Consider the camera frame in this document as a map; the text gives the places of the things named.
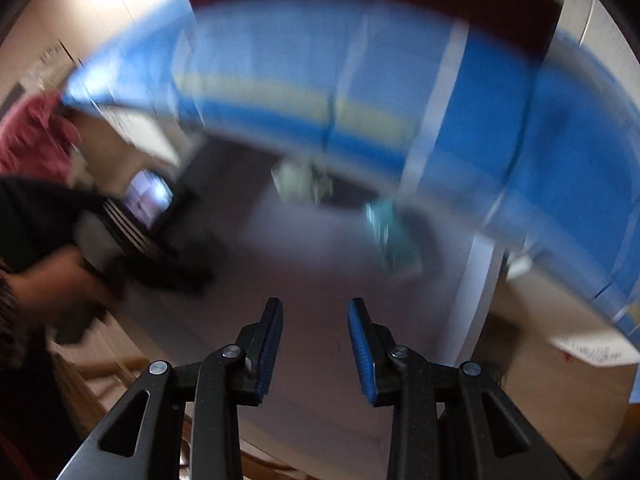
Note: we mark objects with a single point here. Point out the wooden chair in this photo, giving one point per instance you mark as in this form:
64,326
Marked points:
100,370

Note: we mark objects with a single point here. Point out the blue striped sheet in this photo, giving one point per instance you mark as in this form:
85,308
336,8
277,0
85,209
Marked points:
300,60

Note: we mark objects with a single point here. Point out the red cloth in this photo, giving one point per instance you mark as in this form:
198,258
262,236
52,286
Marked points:
35,135

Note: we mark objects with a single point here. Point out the white paper sheet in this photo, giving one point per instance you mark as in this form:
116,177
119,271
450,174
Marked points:
595,347

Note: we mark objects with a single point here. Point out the dark cloth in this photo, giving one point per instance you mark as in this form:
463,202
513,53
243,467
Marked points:
30,410

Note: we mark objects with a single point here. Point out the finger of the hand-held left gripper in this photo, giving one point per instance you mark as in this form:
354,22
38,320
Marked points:
175,270

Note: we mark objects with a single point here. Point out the teal towel in plastic bag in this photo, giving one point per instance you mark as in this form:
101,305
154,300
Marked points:
392,235

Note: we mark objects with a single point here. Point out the pale green knitted cloth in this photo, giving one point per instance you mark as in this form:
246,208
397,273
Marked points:
300,180

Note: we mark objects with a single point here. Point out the person's left hand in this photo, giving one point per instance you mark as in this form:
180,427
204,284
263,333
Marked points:
60,280

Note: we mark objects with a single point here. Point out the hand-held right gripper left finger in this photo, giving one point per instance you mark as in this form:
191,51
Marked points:
270,345

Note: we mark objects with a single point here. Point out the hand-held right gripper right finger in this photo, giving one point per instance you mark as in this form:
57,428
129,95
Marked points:
357,350

